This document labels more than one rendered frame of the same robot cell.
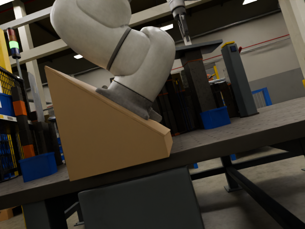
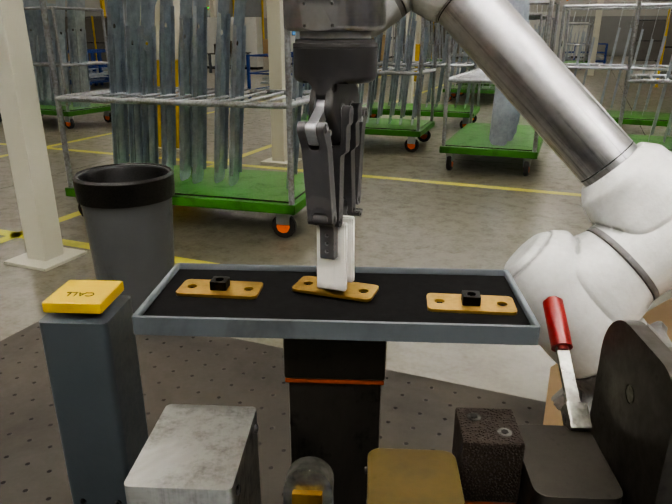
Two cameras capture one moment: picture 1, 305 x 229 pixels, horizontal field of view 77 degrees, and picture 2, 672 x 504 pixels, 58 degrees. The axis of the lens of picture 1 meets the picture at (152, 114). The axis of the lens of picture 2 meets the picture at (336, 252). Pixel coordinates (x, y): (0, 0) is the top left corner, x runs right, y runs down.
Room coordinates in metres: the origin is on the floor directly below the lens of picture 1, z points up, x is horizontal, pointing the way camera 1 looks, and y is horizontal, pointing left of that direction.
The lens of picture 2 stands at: (1.62, -0.16, 1.41)
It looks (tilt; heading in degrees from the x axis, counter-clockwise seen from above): 20 degrees down; 195
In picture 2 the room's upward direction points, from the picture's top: straight up
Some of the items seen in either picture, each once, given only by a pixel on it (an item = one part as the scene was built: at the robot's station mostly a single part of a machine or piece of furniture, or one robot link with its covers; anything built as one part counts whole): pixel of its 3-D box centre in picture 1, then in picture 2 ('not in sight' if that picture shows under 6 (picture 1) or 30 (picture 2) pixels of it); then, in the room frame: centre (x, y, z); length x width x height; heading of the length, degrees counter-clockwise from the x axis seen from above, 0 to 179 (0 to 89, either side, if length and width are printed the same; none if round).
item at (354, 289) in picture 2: not in sight; (335, 284); (1.08, -0.31, 1.17); 0.08 x 0.04 x 0.01; 86
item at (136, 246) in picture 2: not in sight; (132, 238); (-1.05, -2.04, 0.36); 0.50 x 0.50 x 0.73
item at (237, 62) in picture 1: (238, 81); (113, 479); (1.15, -0.56, 0.92); 0.08 x 0.08 x 0.44; 12
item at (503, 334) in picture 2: (189, 51); (336, 299); (1.09, -0.30, 1.16); 0.37 x 0.14 x 0.02; 102
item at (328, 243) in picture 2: not in sight; (325, 235); (1.11, -0.31, 1.23); 0.03 x 0.01 x 0.05; 176
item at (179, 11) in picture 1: (180, 17); (335, 89); (1.08, -0.31, 1.36); 0.08 x 0.07 x 0.09; 176
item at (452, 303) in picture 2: not in sight; (470, 299); (1.08, -0.17, 1.17); 0.08 x 0.04 x 0.01; 99
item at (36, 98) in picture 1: (36, 97); not in sight; (1.23, 0.71, 1.17); 0.12 x 0.01 x 0.34; 12
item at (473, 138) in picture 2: not in sight; (503, 81); (-5.72, -0.20, 0.89); 1.90 x 1.00 x 1.77; 175
